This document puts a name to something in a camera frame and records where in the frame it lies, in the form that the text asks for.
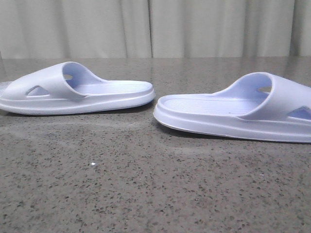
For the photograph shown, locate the light blue slipper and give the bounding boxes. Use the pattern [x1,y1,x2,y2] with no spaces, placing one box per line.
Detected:
[0,62,155,115]
[154,72,311,143]

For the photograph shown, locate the white pleated curtain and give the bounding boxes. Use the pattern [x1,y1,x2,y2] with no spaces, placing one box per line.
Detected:
[0,0,311,58]

